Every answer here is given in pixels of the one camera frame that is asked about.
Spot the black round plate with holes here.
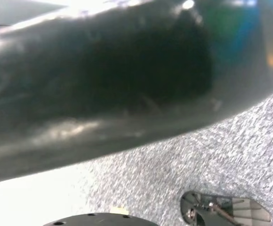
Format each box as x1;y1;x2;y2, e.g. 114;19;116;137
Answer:
43;212;160;226

